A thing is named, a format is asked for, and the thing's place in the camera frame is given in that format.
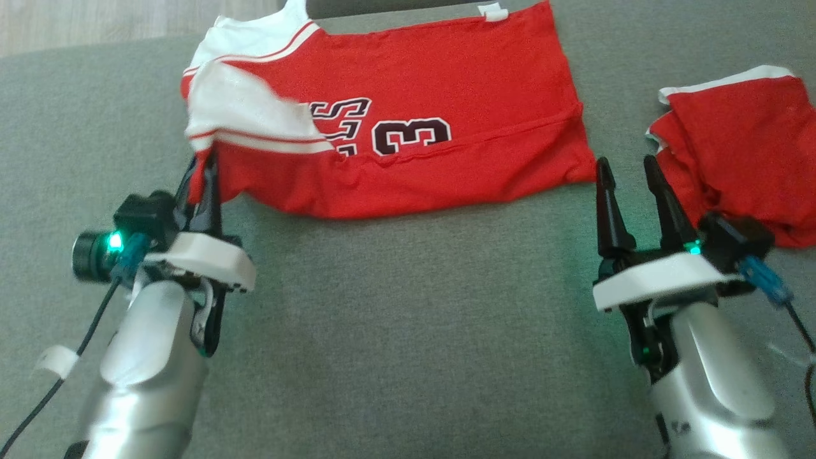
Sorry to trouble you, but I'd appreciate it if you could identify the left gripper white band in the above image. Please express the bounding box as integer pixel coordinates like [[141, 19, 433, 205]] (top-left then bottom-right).
[[71, 148, 258, 294]]

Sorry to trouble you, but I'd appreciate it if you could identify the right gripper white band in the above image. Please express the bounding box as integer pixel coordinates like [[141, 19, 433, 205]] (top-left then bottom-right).
[[592, 154, 744, 314]]

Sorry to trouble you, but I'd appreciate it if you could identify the red shorts white trim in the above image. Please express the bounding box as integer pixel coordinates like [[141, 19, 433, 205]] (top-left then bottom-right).
[[645, 65, 816, 249]]

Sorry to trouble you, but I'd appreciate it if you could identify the red white basketball jersey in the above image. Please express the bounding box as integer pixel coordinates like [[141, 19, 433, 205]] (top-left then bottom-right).
[[180, 0, 598, 221]]

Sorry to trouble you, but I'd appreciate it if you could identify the large grey sofa seat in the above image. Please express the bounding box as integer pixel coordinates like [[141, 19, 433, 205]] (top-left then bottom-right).
[[0, 0, 816, 459]]

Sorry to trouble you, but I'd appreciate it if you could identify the grey sofa seat module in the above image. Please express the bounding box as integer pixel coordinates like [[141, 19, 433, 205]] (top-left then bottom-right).
[[306, 0, 479, 20]]

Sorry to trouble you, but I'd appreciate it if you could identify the left arm cable blue connector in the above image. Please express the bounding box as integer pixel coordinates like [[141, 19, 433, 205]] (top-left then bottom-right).
[[0, 233, 154, 455]]

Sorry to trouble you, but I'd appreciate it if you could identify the arm cable blue connector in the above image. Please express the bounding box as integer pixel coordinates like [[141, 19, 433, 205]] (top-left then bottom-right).
[[739, 255, 816, 428], [0, 233, 154, 455]]

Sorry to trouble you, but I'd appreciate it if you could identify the right arm cable blue connector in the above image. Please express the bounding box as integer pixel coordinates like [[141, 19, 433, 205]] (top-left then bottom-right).
[[739, 255, 816, 428]]

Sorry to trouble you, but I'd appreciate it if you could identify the white cable clip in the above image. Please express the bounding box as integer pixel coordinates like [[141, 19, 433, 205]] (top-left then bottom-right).
[[33, 344, 80, 378]]

